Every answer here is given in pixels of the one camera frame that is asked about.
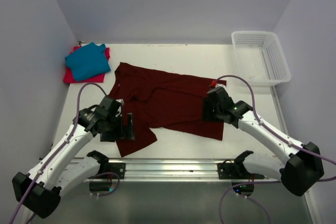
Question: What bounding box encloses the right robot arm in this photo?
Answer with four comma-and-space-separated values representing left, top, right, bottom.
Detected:
202, 86, 324, 196

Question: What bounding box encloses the purple cable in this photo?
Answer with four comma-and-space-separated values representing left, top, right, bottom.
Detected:
211, 74, 336, 224
7, 83, 120, 224

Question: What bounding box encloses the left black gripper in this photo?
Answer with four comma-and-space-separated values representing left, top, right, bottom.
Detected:
101, 112, 134, 142

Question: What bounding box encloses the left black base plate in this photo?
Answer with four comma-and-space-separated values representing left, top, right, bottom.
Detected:
104, 162, 126, 179

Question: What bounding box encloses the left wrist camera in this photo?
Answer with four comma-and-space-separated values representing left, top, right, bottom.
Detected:
117, 99, 124, 108

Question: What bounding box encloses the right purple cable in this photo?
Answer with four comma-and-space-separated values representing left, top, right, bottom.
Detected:
211, 74, 336, 224

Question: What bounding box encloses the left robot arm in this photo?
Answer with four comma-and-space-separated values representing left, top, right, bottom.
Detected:
12, 96, 135, 219

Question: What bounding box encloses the dark red t-shirt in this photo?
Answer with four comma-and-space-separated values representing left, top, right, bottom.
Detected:
109, 62, 224, 157

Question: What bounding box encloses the folded blue t-shirt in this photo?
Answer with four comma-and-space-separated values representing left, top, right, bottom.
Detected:
65, 42, 111, 82

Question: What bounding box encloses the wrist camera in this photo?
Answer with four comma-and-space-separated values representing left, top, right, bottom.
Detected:
210, 80, 227, 91
117, 99, 124, 108

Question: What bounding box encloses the white plastic basket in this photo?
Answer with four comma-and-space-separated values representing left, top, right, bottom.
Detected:
231, 31, 291, 87

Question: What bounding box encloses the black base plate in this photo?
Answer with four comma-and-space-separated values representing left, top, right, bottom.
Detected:
104, 162, 126, 179
217, 159, 265, 179

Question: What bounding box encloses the aluminium mounting rail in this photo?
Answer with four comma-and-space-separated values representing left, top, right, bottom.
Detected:
39, 157, 289, 182

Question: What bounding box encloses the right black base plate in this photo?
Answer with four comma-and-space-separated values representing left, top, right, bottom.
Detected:
217, 159, 265, 179

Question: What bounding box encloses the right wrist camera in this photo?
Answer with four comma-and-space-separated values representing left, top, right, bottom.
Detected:
210, 80, 227, 91

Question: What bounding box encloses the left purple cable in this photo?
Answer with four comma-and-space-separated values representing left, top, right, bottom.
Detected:
7, 83, 120, 224

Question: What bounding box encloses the folded pink t-shirt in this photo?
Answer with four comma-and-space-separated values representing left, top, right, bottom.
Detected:
63, 44, 111, 84

